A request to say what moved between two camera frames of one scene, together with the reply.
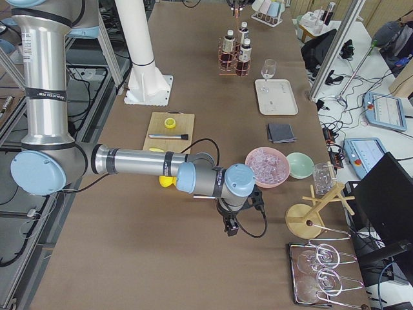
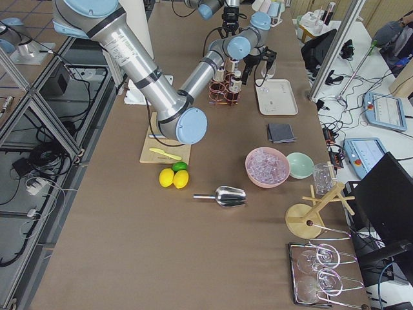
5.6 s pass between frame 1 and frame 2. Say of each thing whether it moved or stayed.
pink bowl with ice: stayed
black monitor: stayed
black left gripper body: moved
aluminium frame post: stayed
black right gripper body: moved
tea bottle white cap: moved
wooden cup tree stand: stayed
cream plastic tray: stayed
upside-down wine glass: stayed
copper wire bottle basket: moved
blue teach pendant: stayed
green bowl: stayed
